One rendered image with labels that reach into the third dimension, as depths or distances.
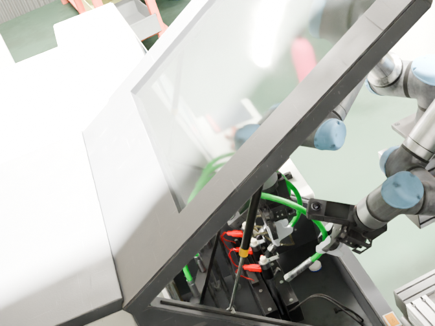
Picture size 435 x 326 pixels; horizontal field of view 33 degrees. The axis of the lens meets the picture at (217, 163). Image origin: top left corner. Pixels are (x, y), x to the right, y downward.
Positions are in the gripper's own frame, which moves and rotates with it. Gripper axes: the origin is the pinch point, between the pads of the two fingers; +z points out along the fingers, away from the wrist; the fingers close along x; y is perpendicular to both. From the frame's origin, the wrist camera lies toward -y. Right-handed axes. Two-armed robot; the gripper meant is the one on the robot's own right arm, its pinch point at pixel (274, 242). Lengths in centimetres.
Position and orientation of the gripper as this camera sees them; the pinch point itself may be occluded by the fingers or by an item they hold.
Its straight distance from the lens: 194.6
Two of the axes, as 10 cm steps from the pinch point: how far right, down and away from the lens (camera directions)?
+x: -2.7, -5.0, 8.2
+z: 2.8, 7.8, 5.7
